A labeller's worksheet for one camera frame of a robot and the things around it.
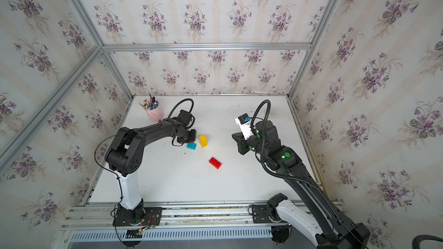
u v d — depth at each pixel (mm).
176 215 748
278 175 487
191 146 936
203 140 908
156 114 1014
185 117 819
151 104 1037
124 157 510
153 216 728
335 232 381
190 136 876
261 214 732
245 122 602
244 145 616
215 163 881
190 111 901
